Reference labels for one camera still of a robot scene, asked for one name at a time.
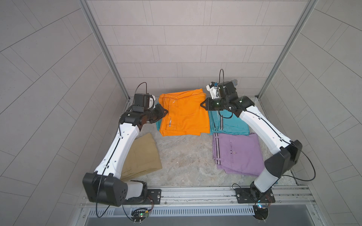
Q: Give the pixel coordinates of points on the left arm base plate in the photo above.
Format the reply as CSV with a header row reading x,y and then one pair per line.
x,y
152,196

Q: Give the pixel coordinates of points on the purple pants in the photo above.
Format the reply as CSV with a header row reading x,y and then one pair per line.
x,y
238,154

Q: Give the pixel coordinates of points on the teal pants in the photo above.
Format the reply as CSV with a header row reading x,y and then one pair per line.
x,y
227,123

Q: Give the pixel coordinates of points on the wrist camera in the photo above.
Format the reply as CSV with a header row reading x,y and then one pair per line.
x,y
220,90
144,100

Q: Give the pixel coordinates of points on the orange pants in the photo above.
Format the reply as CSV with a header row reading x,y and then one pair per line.
x,y
185,115

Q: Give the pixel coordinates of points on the teal plastic basket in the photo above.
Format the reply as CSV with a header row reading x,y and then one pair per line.
x,y
158,124

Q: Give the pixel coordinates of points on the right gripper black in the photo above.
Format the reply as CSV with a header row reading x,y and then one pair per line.
x,y
210,105

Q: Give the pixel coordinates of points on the ventilation grille strip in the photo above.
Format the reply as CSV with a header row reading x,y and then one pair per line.
x,y
184,211

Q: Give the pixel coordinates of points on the left circuit board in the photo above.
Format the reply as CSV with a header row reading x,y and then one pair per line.
x,y
139,215

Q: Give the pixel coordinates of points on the right circuit board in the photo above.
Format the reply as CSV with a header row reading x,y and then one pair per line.
x,y
260,213

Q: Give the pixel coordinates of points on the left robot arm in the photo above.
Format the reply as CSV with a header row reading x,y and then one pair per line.
x,y
104,185

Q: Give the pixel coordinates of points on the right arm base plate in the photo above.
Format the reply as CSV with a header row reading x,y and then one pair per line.
x,y
246,195

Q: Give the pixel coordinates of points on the khaki pants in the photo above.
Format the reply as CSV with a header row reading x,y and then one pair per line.
x,y
143,158

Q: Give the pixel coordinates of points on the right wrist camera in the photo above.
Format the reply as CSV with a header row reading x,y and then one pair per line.
x,y
220,90

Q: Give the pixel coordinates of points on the glitter microphone on stand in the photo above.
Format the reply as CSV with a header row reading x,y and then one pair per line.
x,y
235,82

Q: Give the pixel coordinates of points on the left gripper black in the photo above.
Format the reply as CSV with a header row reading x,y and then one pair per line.
x,y
160,114

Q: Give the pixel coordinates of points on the aluminium mounting rail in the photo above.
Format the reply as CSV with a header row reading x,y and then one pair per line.
x,y
172,196

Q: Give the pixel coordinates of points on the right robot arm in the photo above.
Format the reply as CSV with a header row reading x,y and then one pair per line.
x,y
285,152

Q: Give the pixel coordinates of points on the circuit board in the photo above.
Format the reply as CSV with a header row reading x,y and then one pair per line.
x,y
260,213
139,215

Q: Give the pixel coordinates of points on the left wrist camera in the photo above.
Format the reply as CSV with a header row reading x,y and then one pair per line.
x,y
144,100

